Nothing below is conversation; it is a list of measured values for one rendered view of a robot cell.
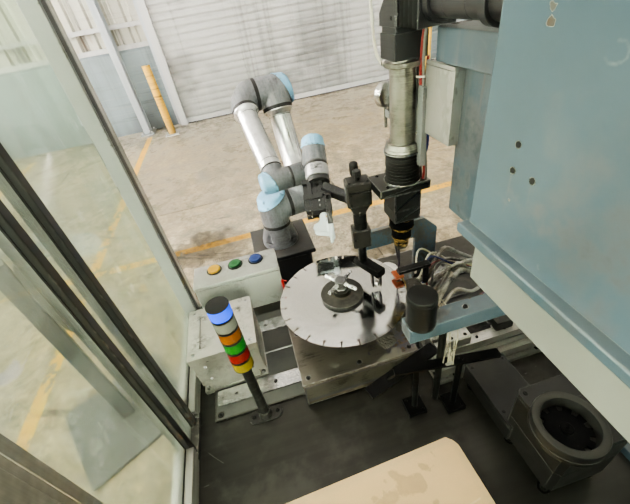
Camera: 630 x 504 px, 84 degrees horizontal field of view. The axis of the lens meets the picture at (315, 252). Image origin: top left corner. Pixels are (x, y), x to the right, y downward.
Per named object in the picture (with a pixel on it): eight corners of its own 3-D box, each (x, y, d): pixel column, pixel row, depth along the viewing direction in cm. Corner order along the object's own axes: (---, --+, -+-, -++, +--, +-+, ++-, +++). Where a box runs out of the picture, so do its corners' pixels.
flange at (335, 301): (359, 312, 86) (359, 305, 84) (316, 308, 89) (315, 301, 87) (366, 281, 94) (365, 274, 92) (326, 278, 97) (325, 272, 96)
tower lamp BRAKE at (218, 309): (209, 327, 64) (204, 316, 63) (209, 310, 68) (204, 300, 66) (233, 320, 65) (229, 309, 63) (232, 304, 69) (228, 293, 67)
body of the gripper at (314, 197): (308, 222, 109) (303, 188, 113) (335, 218, 108) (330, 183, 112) (305, 212, 102) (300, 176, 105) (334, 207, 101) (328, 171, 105)
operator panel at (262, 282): (208, 321, 119) (192, 289, 110) (208, 299, 127) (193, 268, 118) (287, 298, 122) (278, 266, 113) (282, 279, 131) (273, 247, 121)
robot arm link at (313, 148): (321, 146, 118) (325, 130, 110) (326, 174, 115) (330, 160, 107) (298, 147, 117) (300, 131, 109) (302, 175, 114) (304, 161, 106)
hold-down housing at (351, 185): (352, 252, 85) (345, 177, 73) (349, 241, 89) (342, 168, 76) (375, 248, 85) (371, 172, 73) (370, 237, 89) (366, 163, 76)
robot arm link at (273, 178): (217, 78, 127) (264, 184, 110) (246, 71, 129) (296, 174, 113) (222, 103, 137) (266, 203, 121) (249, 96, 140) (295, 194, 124)
